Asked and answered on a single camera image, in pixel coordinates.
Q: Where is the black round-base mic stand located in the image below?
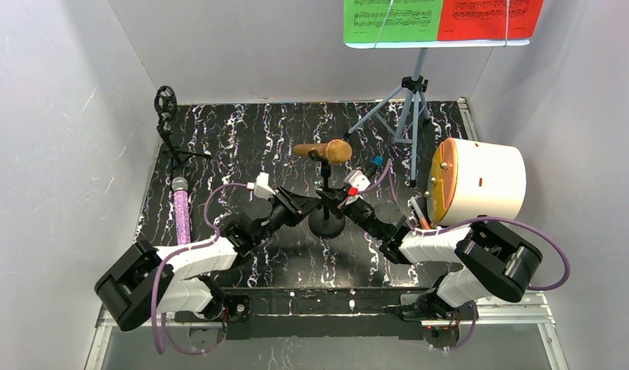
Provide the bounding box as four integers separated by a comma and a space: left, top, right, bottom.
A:
308, 160, 345, 239

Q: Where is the gold microphone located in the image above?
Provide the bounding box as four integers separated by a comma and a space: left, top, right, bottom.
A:
293, 139, 353, 164

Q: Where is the purple glitter microphone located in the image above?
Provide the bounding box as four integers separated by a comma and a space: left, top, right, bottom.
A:
171, 177, 190, 244

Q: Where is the black tripod mic stand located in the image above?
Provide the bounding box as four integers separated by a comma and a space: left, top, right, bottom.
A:
153, 86, 212, 170

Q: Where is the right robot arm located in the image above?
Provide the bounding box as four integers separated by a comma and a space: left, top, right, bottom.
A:
318, 190, 543, 321

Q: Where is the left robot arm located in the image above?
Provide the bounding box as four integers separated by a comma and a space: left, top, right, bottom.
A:
94, 187, 321, 331

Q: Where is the black marker blue cap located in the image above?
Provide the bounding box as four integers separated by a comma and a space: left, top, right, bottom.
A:
362, 156, 383, 180

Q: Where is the white marker orange cap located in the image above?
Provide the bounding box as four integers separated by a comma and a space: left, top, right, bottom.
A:
408, 197, 430, 230

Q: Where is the grey tripod music stand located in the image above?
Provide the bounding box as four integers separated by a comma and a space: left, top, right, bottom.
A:
343, 48, 431, 187

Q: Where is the white drum orange head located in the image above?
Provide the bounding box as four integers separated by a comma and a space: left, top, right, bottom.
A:
425, 138, 526, 226

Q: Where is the green sheet music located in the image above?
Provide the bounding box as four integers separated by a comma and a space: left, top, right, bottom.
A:
343, 0, 443, 44

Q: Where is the red sheet music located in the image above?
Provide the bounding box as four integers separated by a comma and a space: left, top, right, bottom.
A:
437, 0, 543, 42

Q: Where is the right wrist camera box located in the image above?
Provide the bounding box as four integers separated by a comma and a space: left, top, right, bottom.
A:
343, 170, 372, 196

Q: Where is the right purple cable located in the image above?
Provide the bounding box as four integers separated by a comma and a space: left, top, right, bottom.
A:
347, 158, 572, 353

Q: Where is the purple cable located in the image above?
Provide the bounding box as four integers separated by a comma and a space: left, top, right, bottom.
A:
150, 183, 257, 357
347, 158, 572, 353

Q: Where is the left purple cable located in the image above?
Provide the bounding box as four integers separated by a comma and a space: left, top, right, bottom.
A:
150, 183, 257, 357

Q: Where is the aluminium base frame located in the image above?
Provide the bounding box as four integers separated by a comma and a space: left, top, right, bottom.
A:
86, 288, 568, 369

